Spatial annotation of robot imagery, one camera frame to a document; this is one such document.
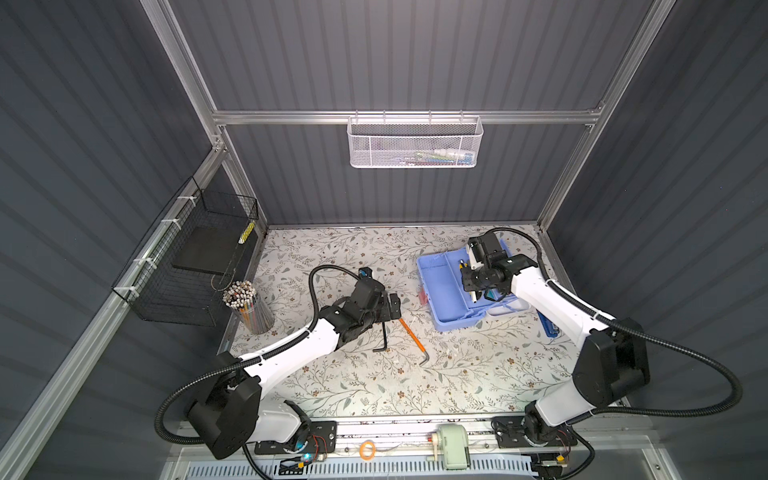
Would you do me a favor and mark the orange pencil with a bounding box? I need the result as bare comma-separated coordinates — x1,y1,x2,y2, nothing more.
399,317,427,354

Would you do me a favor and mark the white blue tool box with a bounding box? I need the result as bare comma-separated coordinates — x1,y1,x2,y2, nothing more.
417,248,530,332

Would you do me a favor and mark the yellow black utility knife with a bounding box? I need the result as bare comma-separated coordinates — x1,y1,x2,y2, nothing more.
483,289,506,303

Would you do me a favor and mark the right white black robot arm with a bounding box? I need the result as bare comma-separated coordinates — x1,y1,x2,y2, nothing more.
460,228,743,446

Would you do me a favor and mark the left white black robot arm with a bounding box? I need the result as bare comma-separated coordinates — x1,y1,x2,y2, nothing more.
154,265,402,460

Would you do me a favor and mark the black hex key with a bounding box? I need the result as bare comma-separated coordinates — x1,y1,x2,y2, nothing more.
373,322,388,353

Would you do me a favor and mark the yellow green marker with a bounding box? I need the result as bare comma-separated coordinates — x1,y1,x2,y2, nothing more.
238,221,255,245

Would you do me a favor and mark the mint green device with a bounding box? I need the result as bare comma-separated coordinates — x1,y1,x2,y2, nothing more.
431,423,471,470

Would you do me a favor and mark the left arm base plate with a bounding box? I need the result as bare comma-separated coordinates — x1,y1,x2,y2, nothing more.
252,420,338,455

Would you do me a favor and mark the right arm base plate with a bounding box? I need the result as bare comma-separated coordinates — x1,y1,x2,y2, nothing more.
490,415,578,450

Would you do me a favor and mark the white wire wall basket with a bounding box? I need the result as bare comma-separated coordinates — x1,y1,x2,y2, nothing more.
346,113,484,169

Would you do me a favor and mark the black wire side basket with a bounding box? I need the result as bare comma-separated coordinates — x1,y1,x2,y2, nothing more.
113,179,260,327

